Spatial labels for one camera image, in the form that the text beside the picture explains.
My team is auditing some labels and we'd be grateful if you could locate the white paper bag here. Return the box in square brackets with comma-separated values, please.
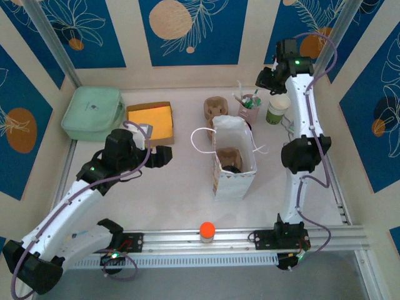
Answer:
[190, 115, 269, 203]

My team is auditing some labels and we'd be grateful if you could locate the brown cardboard napkin box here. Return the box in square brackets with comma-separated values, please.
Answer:
[126, 101, 176, 147]

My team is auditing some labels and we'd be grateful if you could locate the paper cup stack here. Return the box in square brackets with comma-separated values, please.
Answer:
[266, 92, 291, 126]

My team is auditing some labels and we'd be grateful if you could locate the pink holder cup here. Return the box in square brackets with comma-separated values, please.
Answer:
[237, 93, 260, 123]

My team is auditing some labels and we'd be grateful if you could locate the yellow napkin stack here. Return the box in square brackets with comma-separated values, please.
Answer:
[128, 106, 174, 140]

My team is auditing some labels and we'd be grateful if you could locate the mint green zip pouch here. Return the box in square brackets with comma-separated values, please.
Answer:
[61, 86, 127, 142]

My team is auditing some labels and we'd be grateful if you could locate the orange capped jar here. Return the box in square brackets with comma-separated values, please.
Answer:
[199, 221, 216, 244]

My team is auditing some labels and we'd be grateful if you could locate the black controller board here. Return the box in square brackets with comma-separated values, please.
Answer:
[99, 251, 128, 266]
[276, 252, 309, 271]

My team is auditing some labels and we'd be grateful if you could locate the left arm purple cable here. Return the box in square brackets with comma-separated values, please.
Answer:
[11, 121, 151, 299]

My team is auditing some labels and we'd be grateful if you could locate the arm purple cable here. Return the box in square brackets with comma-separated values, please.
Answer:
[11, 121, 151, 299]
[293, 32, 340, 269]

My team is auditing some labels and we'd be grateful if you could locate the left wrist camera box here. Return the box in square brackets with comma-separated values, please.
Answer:
[131, 123, 154, 148]

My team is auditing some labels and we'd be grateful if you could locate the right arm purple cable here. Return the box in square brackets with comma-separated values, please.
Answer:
[293, 32, 340, 269]

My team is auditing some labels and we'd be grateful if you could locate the aluminium frame post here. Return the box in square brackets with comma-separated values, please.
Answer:
[23, 0, 84, 90]
[304, 0, 365, 94]

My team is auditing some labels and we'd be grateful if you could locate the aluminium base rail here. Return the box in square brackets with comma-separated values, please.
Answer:
[62, 224, 371, 256]

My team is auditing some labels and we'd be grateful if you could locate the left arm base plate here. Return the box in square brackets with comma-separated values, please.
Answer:
[93, 231, 145, 254]

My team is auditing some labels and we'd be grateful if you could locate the grey slotted cable duct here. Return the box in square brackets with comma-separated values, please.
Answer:
[64, 252, 279, 270]

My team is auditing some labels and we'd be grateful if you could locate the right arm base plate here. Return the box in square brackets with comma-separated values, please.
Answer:
[251, 229, 312, 251]

